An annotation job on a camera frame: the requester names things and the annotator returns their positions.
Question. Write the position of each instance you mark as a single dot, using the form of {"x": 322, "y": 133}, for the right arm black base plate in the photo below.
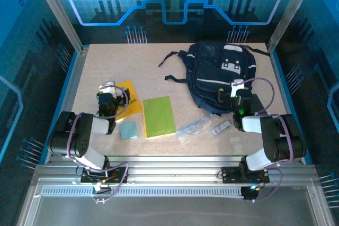
{"x": 230, "y": 175}

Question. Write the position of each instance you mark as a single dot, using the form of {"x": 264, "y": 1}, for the clear plastic stationery bag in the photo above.
{"x": 193, "y": 128}

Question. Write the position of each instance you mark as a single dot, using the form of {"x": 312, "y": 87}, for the aluminium frame post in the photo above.
{"x": 291, "y": 11}
{"x": 57, "y": 11}

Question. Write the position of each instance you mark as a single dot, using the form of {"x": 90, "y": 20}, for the small pack with barcode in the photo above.
{"x": 221, "y": 128}

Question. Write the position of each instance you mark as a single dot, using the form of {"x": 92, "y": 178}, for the aluminium frame rail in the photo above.
{"x": 174, "y": 169}

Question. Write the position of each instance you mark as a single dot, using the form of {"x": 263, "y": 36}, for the black box with green light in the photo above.
{"x": 249, "y": 193}

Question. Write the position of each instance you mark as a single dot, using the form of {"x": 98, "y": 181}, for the navy blue backpack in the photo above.
{"x": 209, "y": 77}

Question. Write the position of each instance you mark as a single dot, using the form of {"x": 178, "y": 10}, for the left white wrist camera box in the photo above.
{"x": 107, "y": 87}

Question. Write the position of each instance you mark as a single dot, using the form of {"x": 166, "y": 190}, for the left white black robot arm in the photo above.
{"x": 71, "y": 141}

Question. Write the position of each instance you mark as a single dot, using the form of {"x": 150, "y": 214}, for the pale blue square pad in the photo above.
{"x": 128, "y": 130}

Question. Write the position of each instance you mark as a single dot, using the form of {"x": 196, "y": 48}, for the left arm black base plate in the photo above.
{"x": 119, "y": 175}

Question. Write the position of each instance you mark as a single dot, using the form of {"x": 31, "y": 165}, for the yellow book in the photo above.
{"x": 132, "y": 104}

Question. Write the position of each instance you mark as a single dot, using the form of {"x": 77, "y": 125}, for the green notebook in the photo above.
{"x": 159, "y": 116}

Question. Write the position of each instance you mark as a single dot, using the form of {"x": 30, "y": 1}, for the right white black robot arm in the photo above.
{"x": 280, "y": 141}

